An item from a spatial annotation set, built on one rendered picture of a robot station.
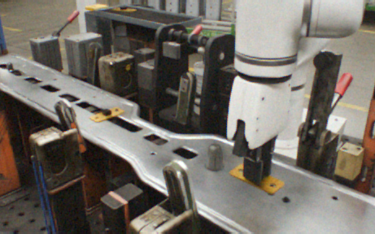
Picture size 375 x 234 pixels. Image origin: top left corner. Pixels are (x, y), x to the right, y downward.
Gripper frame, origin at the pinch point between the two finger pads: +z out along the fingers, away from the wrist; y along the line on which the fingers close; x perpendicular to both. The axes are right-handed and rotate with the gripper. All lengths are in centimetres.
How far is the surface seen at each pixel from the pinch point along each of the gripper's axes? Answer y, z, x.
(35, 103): 3, 8, -67
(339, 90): -26.9, -4.5, 0.5
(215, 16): -347, 72, -293
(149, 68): -21, 0, -48
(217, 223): 6.8, 8.5, -2.2
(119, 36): -173, 58, -262
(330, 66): -20.9, -11.0, 0.5
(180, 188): 12.9, -0.4, -4.2
